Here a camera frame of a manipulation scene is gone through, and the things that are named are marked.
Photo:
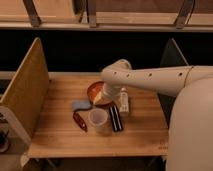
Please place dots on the black rectangular case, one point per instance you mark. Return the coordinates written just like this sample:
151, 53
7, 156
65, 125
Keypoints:
115, 118

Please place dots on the orange ceramic bowl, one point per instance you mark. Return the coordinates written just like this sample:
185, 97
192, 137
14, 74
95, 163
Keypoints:
93, 90

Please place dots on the clear plastic cup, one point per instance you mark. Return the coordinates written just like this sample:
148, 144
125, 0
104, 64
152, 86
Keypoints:
98, 118

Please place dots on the right dark side panel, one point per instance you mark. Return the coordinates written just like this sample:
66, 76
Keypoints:
172, 57

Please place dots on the wooden shelf rail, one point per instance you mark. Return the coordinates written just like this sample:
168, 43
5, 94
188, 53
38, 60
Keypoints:
108, 15

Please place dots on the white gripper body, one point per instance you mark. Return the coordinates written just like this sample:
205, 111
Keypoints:
107, 94

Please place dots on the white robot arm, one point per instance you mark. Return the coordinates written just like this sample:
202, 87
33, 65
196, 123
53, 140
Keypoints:
190, 137

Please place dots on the left wooden side panel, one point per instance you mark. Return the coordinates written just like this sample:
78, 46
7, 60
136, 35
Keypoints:
22, 101

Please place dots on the blue sponge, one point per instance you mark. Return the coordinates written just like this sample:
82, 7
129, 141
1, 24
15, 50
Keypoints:
81, 105

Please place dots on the small white bottle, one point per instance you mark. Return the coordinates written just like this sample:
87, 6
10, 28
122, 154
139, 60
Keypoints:
124, 102

